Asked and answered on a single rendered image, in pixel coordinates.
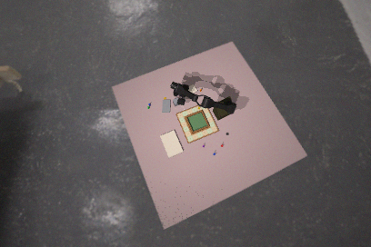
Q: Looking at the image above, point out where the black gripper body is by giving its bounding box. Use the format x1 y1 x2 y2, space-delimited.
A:
177 84 189 105

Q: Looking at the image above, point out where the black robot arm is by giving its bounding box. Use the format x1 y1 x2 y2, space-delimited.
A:
170 82 236 114

